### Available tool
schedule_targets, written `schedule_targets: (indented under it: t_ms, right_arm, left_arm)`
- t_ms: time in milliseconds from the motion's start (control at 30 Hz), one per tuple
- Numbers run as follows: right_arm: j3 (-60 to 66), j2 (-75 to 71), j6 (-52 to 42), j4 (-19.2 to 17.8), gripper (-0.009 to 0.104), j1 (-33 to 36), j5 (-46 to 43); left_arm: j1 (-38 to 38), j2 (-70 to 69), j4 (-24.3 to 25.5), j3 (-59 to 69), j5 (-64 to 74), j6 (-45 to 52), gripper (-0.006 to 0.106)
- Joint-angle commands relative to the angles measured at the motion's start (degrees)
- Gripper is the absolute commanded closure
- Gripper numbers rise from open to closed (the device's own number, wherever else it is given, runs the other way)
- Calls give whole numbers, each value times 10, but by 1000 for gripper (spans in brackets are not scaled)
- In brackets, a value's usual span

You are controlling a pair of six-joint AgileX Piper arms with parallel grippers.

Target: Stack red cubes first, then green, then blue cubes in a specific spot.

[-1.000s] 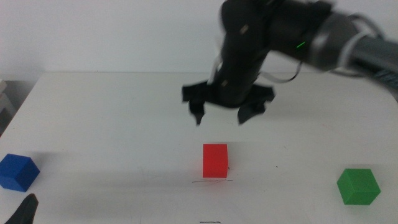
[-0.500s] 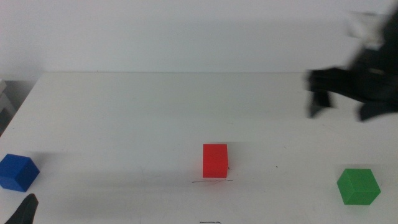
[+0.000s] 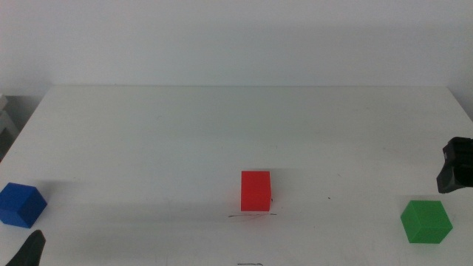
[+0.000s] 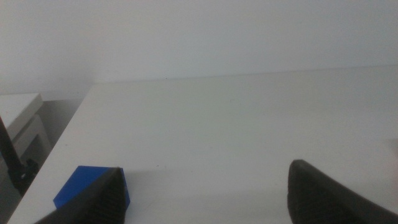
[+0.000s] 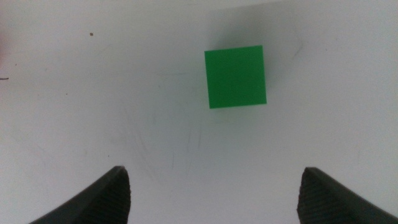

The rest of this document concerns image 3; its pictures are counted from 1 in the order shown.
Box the blue cube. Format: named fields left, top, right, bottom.
left=0, top=182, right=48, bottom=229

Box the green cube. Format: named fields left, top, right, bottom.
left=400, top=199, right=454, bottom=245

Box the red cube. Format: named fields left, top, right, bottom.
left=240, top=170, right=273, bottom=213

